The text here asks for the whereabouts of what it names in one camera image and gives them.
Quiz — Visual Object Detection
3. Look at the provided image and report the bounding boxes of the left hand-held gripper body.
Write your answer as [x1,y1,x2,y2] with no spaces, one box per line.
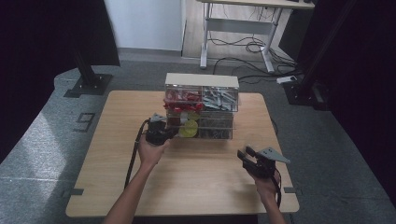
[145,113,176,147]

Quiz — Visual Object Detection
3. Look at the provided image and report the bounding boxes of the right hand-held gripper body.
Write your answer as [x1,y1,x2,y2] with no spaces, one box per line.
[243,147,291,180]

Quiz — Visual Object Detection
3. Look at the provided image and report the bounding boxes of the clear drawer with discs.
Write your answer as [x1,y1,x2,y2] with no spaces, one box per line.
[165,111,201,139]

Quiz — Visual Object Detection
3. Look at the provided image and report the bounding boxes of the clear drawer organizer white top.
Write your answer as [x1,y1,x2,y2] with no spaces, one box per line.
[163,72,241,140]

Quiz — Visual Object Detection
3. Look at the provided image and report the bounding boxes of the person's right hand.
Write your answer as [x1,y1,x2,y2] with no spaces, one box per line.
[247,169,282,203]

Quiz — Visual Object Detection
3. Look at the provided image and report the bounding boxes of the person's left hand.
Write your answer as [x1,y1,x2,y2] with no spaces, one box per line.
[137,133,172,170]

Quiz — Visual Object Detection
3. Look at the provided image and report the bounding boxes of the dark red disc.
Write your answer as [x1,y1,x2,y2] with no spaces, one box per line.
[167,114,182,126]

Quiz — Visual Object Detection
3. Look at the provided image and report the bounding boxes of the large yellow disc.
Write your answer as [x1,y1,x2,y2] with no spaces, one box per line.
[177,119,200,138]

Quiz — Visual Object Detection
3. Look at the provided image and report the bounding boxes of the pile of red pieces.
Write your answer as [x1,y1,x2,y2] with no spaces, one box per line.
[163,89,205,115]

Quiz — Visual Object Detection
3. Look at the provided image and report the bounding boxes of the clear drawer with dark pieces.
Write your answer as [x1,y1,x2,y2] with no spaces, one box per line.
[198,111,234,140]

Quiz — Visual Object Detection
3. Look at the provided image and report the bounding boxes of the pile of dark pieces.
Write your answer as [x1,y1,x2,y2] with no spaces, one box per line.
[199,119,233,139]

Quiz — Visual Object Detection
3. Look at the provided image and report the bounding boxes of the clear drawer with red pieces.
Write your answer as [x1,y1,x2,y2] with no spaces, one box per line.
[163,85,205,114]

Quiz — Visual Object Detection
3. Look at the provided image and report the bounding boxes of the grey tape piece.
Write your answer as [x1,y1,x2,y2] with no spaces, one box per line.
[283,186,304,197]
[61,188,85,199]

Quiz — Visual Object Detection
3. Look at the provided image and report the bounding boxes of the pile of grey pieces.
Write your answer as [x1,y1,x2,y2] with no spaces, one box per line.
[203,87,238,112]

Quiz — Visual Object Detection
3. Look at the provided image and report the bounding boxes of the clear drawer with grey pieces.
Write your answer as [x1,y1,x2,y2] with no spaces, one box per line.
[202,86,240,113]

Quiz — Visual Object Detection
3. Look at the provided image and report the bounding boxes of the dark floor tape mark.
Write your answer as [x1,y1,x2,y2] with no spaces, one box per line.
[73,112,96,133]

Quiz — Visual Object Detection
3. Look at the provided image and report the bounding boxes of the white power strip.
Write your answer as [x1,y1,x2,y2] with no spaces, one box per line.
[276,75,299,85]

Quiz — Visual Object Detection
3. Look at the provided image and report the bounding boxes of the black stand with flat base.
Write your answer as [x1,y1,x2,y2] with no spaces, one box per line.
[63,49,114,99]

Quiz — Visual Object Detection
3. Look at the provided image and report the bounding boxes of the black slanted stand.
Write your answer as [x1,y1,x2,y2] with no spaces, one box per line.
[282,0,359,112]

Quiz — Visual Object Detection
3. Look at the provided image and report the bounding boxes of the dark cabinet under desk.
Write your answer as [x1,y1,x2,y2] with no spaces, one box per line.
[277,7,313,61]

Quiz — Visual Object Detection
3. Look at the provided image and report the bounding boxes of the dark curtain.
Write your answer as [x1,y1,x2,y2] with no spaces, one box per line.
[295,0,396,207]
[0,0,121,164]

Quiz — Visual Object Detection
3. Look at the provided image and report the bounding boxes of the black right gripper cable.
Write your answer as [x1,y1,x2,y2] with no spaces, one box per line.
[271,167,284,209]

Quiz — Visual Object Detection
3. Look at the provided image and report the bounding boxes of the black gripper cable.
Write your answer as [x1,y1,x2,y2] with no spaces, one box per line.
[271,167,284,209]
[123,119,151,190]

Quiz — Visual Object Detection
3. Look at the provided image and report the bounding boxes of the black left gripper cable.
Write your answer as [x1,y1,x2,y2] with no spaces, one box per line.
[123,119,151,190]

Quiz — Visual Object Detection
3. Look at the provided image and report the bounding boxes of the black floor cables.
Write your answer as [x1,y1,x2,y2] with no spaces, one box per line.
[206,29,304,86]

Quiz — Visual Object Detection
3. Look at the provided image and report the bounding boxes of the white desk frame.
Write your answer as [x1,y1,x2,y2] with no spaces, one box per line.
[196,0,316,75]

